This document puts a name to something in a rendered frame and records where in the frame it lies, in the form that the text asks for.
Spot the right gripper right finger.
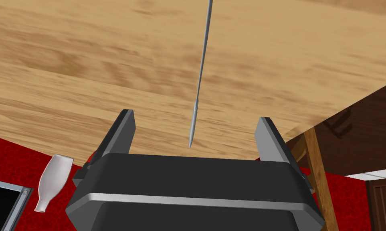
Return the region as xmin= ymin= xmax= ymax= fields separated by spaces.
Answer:
xmin=254 ymin=117 xmax=304 ymax=176

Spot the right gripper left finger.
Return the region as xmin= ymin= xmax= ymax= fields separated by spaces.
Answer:
xmin=91 ymin=109 xmax=137 ymax=165

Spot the white bottle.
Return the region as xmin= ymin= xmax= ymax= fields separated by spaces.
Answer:
xmin=34 ymin=154 xmax=75 ymax=213

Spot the grey metal knife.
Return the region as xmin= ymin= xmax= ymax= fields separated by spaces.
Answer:
xmin=188 ymin=0 xmax=214 ymax=149

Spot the dark brown wooden cabinet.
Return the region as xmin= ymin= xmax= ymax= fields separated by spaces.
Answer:
xmin=365 ymin=175 xmax=386 ymax=231

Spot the grey framed black screen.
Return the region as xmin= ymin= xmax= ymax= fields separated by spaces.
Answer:
xmin=0 ymin=178 xmax=34 ymax=231

